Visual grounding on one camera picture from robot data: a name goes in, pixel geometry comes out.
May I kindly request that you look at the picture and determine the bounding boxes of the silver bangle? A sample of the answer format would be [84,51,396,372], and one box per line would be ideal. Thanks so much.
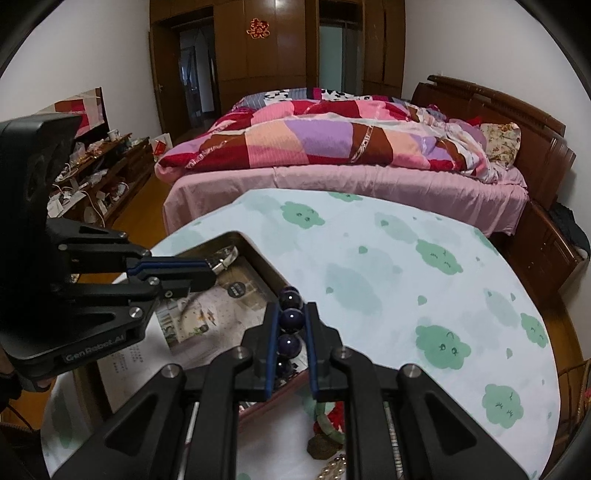
[205,246,238,276]

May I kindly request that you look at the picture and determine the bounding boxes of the green jade bangle red cord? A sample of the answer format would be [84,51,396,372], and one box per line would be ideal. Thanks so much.
[313,400,348,446]

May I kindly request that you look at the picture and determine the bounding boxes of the jade pendant red cord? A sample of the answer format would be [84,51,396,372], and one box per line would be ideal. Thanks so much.
[306,405,348,461]

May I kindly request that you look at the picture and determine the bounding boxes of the white pearl necklace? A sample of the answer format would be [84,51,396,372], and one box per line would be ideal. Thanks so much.
[315,453,348,480]

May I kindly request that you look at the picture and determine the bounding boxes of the dark purple bead bracelet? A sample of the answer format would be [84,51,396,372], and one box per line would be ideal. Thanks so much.
[271,285,306,384]

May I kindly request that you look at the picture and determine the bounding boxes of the pink metal tin box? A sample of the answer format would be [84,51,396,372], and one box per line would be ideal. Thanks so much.
[73,231,325,434]

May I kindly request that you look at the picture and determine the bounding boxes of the paper leaflets in tin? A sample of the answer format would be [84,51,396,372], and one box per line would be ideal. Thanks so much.
[98,257,274,411]

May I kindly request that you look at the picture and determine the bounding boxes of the wooden tv cabinet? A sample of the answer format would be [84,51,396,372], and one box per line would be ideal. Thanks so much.
[47,134,153,227]

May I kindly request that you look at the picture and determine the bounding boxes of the red white gift bag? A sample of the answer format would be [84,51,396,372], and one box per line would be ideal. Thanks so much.
[149,133,173,162]

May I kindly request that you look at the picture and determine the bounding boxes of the television with reflection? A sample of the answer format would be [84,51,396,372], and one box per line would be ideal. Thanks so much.
[40,87,110,146]

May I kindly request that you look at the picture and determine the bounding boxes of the patchwork quilt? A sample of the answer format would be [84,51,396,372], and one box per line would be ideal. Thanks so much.
[155,88,500,184]

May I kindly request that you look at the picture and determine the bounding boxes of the dark wooden wardrobe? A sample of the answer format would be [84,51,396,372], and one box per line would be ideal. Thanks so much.
[149,1,406,139]

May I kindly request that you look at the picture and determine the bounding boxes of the wooden nightstand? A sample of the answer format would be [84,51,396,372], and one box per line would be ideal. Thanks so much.
[506,201,584,308]

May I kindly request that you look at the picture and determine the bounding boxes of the pink bed sheet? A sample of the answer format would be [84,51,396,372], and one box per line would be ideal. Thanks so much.
[154,165,529,236]

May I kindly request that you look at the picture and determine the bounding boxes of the dark clothes on nightstand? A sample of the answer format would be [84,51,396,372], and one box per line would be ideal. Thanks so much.
[549,202,590,256]

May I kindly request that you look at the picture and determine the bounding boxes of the red double happiness decal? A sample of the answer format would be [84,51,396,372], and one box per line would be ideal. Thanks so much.
[245,17,270,40]

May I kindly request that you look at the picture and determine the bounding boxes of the floral pillow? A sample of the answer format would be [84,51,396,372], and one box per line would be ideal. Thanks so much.
[480,122,522,169]

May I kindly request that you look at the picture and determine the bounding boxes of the wooden headboard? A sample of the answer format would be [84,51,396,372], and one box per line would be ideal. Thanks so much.
[412,75,576,209]

